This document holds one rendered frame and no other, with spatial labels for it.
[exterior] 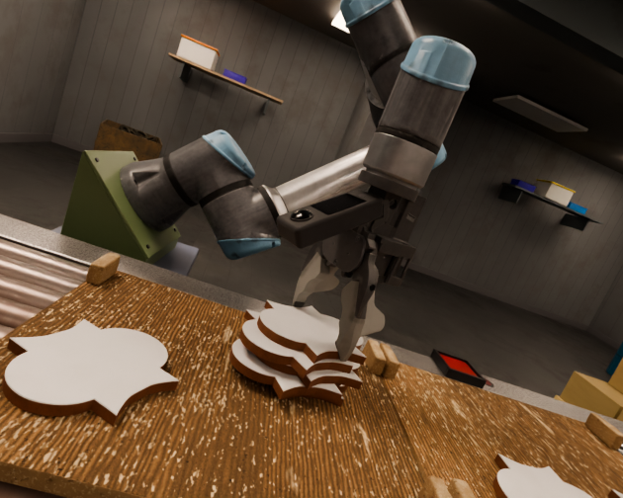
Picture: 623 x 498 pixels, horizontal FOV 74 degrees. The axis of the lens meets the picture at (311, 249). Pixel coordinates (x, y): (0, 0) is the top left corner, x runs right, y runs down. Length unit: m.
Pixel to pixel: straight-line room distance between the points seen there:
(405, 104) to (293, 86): 6.62
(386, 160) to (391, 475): 0.31
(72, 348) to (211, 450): 0.16
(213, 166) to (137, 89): 6.42
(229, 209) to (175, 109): 6.32
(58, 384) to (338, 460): 0.24
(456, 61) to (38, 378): 0.47
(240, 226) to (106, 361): 0.46
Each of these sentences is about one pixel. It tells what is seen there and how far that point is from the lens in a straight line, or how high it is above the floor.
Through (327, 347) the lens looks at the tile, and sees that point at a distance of 0.48.
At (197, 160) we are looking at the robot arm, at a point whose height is 1.10.
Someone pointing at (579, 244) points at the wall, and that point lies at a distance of 9.54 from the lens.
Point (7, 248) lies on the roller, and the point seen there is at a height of 0.92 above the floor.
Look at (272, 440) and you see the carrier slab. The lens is 0.41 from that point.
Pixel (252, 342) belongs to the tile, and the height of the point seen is 0.98.
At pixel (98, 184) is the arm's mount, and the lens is 0.84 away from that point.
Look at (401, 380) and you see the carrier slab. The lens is 0.64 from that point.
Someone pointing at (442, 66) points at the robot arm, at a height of 1.31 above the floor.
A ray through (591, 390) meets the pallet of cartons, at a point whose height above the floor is 0.34.
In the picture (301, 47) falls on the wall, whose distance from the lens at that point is 7.17.
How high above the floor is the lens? 1.18
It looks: 11 degrees down
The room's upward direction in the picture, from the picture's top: 22 degrees clockwise
